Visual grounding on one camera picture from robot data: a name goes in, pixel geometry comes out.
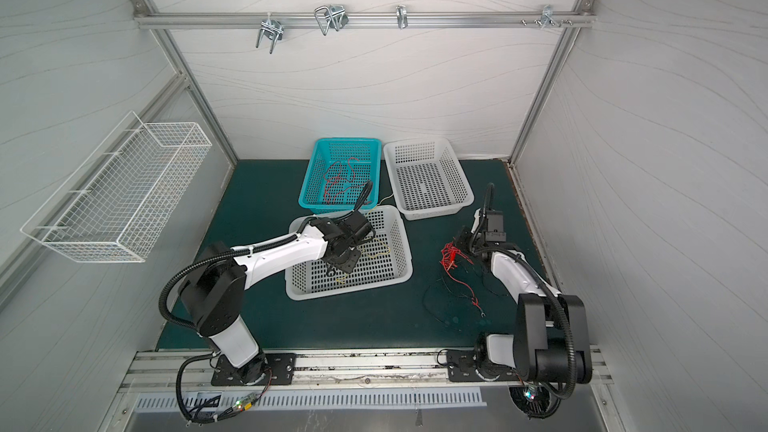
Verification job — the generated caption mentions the red wire bundle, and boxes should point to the red wire bundle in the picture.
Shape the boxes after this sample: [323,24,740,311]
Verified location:
[439,241,486,318]

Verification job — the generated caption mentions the black wire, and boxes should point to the black wire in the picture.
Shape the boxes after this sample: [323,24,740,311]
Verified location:
[421,263,511,331]

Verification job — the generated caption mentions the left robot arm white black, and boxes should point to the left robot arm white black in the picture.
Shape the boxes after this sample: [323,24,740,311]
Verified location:
[158,180,374,376]

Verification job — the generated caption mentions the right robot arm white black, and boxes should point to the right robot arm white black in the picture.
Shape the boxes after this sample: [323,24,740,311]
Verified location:
[441,184,593,419]

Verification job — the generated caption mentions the large white plastic basket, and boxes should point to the large white plastic basket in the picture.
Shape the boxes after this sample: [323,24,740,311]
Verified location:
[285,205,413,301]

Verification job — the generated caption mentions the teal plastic basket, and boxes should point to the teal plastic basket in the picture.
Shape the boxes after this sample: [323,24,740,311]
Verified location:
[298,137,382,214]

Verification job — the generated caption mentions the small white plastic basket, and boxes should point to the small white plastic basket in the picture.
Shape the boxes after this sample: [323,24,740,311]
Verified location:
[383,137,474,221]

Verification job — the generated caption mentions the metal U-bolt clamp middle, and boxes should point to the metal U-bolt clamp middle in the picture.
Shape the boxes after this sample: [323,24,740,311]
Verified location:
[313,4,349,36]

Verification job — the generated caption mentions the metal u-bolt clamp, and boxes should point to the metal u-bolt clamp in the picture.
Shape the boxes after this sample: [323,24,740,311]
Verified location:
[313,4,349,36]
[255,17,284,54]

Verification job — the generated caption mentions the metal U-bolt clamp left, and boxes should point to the metal U-bolt clamp left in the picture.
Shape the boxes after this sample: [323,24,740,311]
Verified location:
[255,17,284,54]

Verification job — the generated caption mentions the metal bolt clamp right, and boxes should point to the metal bolt clamp right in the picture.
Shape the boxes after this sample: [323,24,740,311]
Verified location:
[520,5,573,29]

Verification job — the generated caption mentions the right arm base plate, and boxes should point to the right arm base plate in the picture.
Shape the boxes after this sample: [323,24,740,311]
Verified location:
[435,349,521,384]

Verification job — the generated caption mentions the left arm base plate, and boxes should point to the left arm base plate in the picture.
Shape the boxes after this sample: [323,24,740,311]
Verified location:
[211,352,297,387]

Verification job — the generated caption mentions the right base cable loop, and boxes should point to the right base cable loop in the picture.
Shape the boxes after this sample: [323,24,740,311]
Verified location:
[508,380,562,421]

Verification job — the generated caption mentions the left base cable bundle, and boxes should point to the left base cable bundle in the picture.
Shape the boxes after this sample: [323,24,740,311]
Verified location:
[173,352,274,425]

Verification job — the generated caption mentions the horizontal aluminium rail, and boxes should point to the horizontal aluminium rail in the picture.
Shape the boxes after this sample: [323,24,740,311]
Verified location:
[134,9,597,30]

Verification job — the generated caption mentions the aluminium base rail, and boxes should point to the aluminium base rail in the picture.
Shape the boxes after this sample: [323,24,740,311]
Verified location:
[119,344,614,394]

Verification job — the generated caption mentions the white wire wall basket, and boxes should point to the white wire wall basket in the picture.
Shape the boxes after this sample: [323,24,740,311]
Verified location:
[20,112,212,264]

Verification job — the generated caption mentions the metal bracket on rail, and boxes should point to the metal bracket on rail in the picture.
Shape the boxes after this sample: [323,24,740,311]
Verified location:
[395,5,408,30]

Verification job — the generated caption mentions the white slotted cable duct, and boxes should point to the white slotted cable duct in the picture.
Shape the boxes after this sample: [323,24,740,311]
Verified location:
[134,387,487,413]

